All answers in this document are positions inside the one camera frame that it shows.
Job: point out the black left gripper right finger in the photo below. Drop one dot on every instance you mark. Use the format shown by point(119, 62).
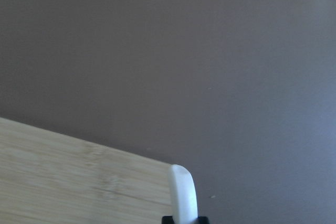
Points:
point(202, 220)

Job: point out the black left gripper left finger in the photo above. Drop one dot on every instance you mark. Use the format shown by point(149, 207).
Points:
point(167, 220)

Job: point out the white ceramic spoon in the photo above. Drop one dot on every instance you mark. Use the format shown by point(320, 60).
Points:
point(183, 195)

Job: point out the bamboo cutting board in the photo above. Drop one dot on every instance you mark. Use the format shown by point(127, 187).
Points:
point(48, 177)

